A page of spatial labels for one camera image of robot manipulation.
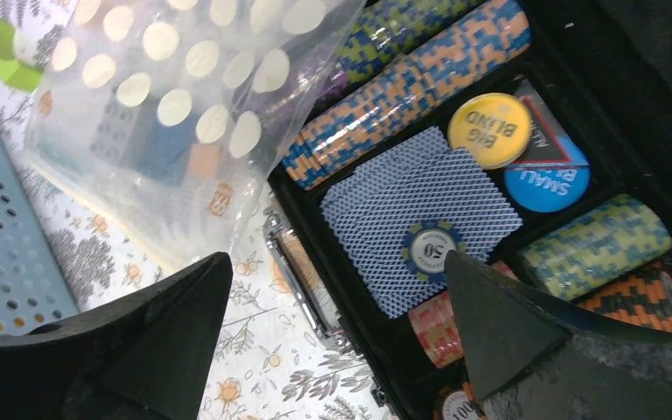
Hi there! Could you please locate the blue small blind button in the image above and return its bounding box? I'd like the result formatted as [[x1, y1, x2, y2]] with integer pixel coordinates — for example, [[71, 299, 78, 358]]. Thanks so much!
[[504, 136, 592, 214]]

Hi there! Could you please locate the blue playing card deck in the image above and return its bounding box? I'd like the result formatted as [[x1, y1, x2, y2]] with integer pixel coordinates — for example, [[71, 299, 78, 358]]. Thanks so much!
[[320, 127, 523, 319]]

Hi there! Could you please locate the clear polka dot zip bag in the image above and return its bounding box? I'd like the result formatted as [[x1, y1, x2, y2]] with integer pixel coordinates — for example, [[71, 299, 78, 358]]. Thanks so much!
[[24, 1, 364, 271]]

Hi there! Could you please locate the blue perforated plastic basket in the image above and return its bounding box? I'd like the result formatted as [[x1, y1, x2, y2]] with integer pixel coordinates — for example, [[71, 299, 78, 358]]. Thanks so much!
[[0, 139, 79, 335]]

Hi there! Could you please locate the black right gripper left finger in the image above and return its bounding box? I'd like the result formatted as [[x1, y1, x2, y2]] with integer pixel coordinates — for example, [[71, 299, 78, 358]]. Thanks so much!
[[0, 252, 233, 419]]

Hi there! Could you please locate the green yellow chip roll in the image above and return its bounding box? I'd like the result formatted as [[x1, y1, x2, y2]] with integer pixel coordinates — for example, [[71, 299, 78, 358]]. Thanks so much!
[[520, 193, 672, 301]]

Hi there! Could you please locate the orange black chip roll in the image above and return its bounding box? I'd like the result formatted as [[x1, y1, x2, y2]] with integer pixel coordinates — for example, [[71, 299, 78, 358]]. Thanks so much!
[[577, 261, 672, 333]]

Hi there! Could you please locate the black poker chip case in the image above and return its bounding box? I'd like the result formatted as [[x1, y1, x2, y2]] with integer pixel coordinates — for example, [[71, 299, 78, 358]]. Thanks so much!
[[269, 1, 672, 419]]

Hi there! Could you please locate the pink chip roll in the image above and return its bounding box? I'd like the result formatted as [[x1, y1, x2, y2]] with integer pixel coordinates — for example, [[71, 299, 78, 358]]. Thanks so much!
[[408, 261, 517, 370]]

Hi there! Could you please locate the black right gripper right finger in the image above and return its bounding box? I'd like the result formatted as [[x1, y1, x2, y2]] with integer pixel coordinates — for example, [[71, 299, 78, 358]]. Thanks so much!
[[444, 251, 672, 419]]

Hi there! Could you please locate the blue orange chip roll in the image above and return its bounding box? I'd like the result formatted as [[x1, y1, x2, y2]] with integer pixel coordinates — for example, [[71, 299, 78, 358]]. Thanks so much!
[[282, 1, 531, 190]]

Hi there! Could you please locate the green toy piece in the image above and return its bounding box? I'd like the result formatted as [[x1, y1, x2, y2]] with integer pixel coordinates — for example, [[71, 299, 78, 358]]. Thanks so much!
[[0, 19, 42, 92]]

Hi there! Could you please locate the purple chip roll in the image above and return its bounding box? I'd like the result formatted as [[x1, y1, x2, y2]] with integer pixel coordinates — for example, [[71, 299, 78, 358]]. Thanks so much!
[[312, 55, 350, 114]]

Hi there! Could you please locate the blue fifty poker chip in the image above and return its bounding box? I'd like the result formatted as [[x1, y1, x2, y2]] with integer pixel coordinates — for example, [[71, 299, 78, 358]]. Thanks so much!
[[402, 219, 467, 284]]

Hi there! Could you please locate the yellow big blind button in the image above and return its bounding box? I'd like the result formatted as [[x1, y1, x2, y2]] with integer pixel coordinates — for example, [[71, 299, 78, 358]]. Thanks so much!
[[447, 93, 533, 170]]

